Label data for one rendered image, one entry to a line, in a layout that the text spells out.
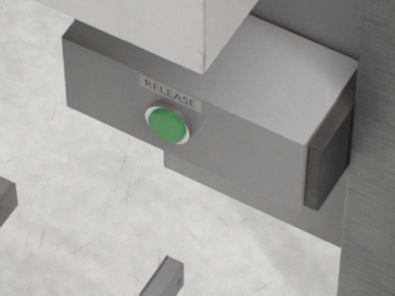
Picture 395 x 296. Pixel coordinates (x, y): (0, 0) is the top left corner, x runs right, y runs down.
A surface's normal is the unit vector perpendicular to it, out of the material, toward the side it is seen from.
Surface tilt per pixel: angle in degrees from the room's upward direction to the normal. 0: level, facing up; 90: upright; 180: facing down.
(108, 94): 90
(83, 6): 90
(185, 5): 90
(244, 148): 90
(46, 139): 0
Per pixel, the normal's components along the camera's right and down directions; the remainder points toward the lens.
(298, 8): -0.50, 0.69
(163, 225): 0.00, -0.61
